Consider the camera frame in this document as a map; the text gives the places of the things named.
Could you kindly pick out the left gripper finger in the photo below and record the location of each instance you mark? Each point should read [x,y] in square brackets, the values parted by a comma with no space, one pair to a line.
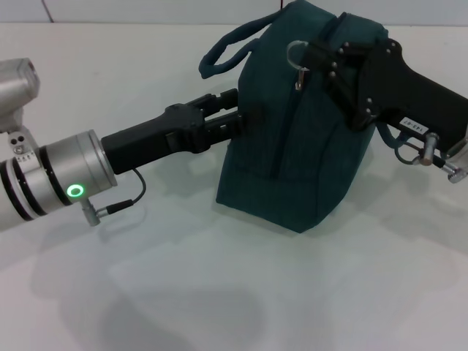
[230,126]
[215,101]

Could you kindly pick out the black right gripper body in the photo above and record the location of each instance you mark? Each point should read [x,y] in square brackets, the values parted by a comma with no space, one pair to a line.
[402,91]

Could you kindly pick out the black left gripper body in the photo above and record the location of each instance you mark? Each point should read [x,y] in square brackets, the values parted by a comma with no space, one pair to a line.
[153,142]

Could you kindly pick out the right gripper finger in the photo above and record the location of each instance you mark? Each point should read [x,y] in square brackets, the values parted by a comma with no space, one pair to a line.
[336,55]
[351,98]

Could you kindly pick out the dark teal lunch bag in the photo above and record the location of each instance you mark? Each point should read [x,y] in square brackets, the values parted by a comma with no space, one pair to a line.
[274,164]

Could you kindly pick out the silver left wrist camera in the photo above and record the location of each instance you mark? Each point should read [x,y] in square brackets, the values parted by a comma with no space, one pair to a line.
[14,91]

